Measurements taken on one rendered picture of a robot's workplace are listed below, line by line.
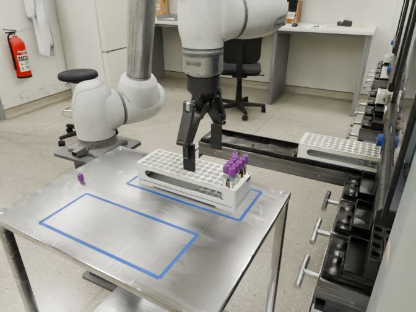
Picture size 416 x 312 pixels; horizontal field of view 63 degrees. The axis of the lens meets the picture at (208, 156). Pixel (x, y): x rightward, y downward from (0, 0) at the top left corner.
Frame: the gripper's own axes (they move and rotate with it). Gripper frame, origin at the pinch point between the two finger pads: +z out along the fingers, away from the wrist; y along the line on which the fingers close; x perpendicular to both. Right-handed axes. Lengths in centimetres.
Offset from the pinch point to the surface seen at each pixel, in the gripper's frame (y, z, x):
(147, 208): 13.4, 10.9, -8.5
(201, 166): -2.7, 5.3, -2.2
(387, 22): -388, -2, 17
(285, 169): -30.8, 15.8, 13.2
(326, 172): -31.3, 13.6, 25.7
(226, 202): 4.8, 8.4, 9.1
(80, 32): -226, 10, -295
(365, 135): -72, 15, 33
